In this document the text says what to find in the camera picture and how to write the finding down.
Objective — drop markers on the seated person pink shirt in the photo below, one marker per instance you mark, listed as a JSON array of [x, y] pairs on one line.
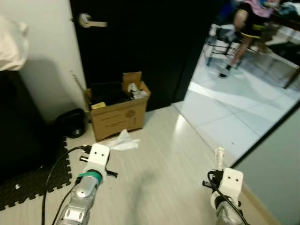
[[242, 21]]

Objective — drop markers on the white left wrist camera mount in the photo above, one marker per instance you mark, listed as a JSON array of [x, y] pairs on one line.
[[98, 157]]

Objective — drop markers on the spread white tissue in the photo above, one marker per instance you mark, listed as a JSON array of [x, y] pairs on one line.
[[123, 142]]

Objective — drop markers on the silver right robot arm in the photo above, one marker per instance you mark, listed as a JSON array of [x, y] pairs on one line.
[[225, 215]]

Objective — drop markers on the white tissue wad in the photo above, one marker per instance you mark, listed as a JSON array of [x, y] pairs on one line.
[[136, 91]]

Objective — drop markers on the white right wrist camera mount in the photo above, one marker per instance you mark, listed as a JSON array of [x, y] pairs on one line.
[[230, 180]]

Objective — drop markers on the black foam puzzle mat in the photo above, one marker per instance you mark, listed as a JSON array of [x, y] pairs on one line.
[[28, 183]]

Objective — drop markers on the brown cardboard box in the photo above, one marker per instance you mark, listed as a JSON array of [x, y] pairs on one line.
[[117, 119]]

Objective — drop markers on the black bed frame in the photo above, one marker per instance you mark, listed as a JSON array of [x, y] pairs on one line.
[[18, 126]]

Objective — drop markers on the metal frame chair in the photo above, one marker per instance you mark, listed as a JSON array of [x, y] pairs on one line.
[[228, 35]]

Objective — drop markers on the black door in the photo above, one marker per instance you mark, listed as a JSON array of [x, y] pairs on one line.
[[150, 47]]

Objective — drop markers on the round black appliance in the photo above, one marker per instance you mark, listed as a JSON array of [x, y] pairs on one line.
[[70, 124]]

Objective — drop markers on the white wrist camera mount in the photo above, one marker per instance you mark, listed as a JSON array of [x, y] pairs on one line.
[[230, 180], [98, 157]]

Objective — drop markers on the dark wooden table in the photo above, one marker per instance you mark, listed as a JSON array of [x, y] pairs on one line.
[[286, 21]]

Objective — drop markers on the small yellow item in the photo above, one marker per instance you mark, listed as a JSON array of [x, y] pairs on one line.
[[98, 106]]

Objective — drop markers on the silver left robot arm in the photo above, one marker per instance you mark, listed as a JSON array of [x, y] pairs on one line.
[[82, 197]]

